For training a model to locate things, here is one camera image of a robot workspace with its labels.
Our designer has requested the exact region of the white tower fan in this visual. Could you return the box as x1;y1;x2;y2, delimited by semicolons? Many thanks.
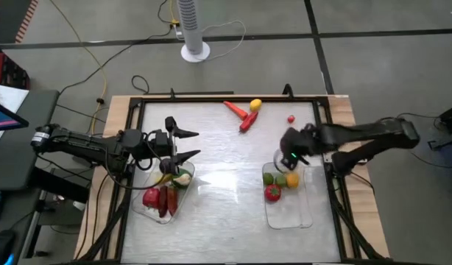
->
176;0;211;63

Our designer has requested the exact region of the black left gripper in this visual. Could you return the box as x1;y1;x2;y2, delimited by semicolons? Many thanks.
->
149;116;202;176

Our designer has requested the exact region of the clear plastic bin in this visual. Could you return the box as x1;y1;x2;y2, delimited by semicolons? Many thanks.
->
132;160;196;225
261;161;314;230

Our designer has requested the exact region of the black table frame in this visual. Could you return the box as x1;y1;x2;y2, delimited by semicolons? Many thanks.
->
77;96;389;265

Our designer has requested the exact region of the dark rug orange edge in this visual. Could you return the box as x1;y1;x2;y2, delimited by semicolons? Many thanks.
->
0;0;39;44

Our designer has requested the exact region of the thin black cable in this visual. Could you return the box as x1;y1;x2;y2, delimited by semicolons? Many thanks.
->
395;112;452;170

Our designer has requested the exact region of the red chili pepper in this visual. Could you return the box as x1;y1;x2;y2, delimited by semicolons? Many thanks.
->
239;110;259;134

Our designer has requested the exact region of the yellow floor cable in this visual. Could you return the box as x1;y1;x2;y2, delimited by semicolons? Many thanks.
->
49;0;108;135

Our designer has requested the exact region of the black cable coil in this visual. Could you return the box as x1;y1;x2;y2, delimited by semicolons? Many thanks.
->
131;75;150;95

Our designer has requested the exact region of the grey desk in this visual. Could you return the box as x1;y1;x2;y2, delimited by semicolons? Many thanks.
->
0;89;60;191

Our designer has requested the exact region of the red tomato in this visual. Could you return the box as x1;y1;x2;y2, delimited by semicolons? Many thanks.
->
264;184;282;202

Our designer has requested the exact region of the black computer mouse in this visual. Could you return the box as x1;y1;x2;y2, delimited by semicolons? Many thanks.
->
0;230;17;265

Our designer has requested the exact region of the red bell pepper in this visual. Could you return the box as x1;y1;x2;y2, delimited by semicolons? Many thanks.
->
142;187;161;210

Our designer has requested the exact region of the red crate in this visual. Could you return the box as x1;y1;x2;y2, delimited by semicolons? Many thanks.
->
0;50;31;91

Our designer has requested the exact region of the long black floor cable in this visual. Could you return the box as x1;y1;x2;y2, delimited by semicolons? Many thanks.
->
58;27;175;97

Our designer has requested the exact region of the dark maroon chili pepper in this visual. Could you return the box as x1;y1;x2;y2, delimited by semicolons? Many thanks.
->
158;185;169;219

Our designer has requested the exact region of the green bell pepper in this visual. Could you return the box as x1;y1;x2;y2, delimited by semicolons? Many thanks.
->
172;168;193;189

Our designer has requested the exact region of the white garlic bulb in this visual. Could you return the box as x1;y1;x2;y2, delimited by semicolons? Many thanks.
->
173;173;192;187

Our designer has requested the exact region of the red green long pepper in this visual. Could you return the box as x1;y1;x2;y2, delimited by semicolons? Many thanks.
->
166;185;179;217

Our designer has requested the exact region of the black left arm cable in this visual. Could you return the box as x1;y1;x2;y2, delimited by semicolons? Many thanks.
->
104;146;168;191

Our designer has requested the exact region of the white cable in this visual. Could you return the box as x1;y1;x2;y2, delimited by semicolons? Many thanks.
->
173;20;247;62

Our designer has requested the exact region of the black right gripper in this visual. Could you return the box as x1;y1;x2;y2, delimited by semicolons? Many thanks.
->
280;124;317;172

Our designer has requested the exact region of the pale yellow toy vegetable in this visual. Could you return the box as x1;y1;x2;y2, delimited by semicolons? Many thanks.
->
154;172;174;186

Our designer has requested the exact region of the laptop screen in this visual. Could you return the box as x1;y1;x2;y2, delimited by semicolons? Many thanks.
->
0;99;30;133

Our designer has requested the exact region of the orange carrot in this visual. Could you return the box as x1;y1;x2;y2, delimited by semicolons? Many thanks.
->
223;100;249;121

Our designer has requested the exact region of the white paper sheet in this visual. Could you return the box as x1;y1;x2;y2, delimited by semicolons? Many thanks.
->
0;82;30;152

